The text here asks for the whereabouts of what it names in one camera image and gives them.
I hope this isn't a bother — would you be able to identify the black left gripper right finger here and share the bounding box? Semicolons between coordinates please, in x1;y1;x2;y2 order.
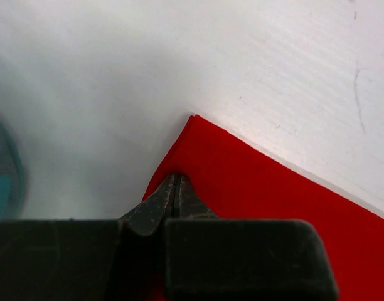
164;176;339;300

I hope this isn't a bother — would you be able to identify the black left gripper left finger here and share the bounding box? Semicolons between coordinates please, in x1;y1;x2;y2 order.
0;174;178;300

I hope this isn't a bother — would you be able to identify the red t shirt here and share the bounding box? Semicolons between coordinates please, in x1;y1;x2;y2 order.
145;115;384;300

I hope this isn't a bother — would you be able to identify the teal plastic tray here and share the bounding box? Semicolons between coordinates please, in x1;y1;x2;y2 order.
0;120;27;219

